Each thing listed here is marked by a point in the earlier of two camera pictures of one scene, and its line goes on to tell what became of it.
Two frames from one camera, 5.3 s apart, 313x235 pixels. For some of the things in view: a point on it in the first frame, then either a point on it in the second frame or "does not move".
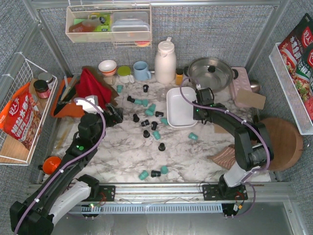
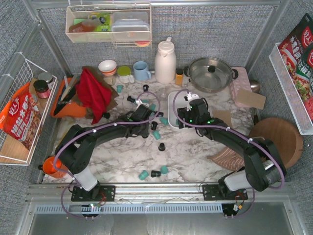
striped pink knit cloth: x=225 y=157 does not move
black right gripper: x=204 y=96 to x=182 y=116
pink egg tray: x=240 y=81 does not move
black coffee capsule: x=145 y=88 does not move
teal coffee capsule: x=164 y=170 does not move
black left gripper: x=113 y=115 to x=151 y=115
